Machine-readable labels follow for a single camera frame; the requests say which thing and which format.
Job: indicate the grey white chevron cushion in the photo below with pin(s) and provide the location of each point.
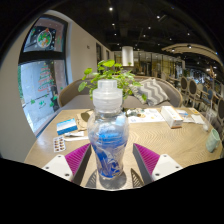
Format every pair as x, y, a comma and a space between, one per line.
153, 91

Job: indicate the pill blister pack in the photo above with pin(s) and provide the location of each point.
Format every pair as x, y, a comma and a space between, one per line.
59, 144

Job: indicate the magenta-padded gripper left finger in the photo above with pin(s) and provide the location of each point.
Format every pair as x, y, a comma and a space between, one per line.
77, 158

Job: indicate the clear blue-labelled water bottle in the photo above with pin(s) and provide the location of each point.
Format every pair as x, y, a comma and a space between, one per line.
108, 140

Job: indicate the white and blue booklet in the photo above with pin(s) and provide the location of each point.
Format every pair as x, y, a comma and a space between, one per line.
190, 116

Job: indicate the white paper leaflets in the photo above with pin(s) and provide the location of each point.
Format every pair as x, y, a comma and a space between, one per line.
146, 115

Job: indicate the group of dining chairs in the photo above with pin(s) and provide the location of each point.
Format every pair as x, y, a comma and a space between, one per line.
206, 96

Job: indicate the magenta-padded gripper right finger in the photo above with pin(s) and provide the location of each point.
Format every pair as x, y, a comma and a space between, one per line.
146, 158

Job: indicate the green potted plant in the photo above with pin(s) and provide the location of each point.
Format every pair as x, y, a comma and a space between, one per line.
125, 80

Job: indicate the black-framed decorated window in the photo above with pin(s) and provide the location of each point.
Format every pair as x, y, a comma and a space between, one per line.
43, 90

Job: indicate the group of ceiling lights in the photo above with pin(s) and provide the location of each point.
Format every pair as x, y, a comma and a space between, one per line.
110, 9

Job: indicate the blue and white packet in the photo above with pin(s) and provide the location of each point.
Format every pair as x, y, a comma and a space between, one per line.
66, 126

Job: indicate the white round column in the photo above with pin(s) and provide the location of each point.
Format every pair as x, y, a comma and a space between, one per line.
127, 56

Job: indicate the light green mug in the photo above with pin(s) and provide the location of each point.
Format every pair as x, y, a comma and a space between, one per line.
213, 140

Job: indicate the grey wood-framed sofa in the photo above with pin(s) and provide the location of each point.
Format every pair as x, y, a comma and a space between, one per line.
75, 95

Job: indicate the white cardboard box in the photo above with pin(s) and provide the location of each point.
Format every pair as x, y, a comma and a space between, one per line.
171, 116

